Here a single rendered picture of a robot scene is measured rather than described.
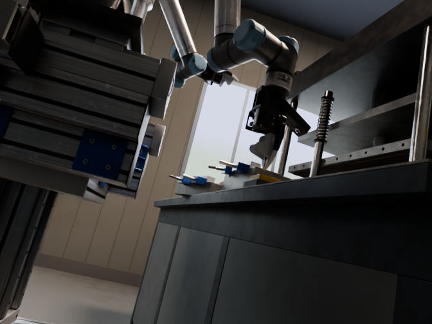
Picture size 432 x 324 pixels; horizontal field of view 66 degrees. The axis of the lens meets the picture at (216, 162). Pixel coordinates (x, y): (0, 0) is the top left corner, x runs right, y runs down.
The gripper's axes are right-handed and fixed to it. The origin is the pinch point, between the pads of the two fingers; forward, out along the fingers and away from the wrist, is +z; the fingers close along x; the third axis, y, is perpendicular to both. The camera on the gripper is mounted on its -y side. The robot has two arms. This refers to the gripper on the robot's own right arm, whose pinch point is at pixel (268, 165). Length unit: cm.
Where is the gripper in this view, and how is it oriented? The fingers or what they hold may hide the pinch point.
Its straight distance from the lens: 87.7
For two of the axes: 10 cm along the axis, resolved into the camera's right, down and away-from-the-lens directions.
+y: -9.2, -2.8, -2.8
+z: -2.3, 9.5, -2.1
